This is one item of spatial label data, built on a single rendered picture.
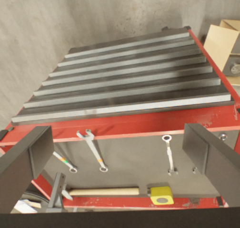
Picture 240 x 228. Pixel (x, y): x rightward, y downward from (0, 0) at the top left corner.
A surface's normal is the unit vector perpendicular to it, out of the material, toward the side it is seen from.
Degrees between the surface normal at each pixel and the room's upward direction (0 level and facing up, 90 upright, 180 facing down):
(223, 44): 42
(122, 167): 0
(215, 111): 90
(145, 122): 90
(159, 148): 0
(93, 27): 0
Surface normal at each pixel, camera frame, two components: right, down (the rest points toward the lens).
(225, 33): -0.74, 0.41
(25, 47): -0.10, 0.63
